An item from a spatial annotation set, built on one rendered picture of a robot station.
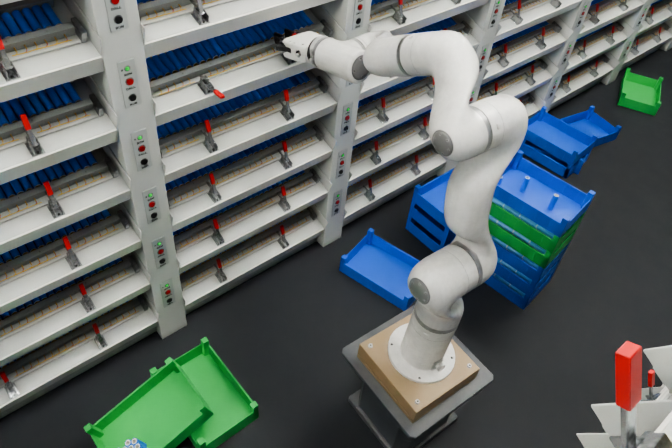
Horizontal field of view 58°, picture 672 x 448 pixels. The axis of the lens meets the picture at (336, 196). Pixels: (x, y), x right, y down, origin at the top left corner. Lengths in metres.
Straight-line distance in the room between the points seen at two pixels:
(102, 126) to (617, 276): 2.00
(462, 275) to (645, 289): 1.37
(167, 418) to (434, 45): 1.31
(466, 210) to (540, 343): 1.10
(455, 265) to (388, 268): 0.97
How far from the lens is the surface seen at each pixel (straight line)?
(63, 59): 1.40
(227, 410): 2.01
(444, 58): 1.22
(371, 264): 2.35
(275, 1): 1.61
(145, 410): 1.99
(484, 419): 2.10
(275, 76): 1.70
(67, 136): 1.51
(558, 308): 2.44
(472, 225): 1.33
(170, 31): 1.47
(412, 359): 1.69
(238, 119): 1.80
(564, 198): 2.25
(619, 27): 3.69
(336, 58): 1.49
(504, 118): 1.22
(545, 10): 2.75
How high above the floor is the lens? 1.79
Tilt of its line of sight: 44 degrees down
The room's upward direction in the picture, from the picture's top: 6 degrees clockwise
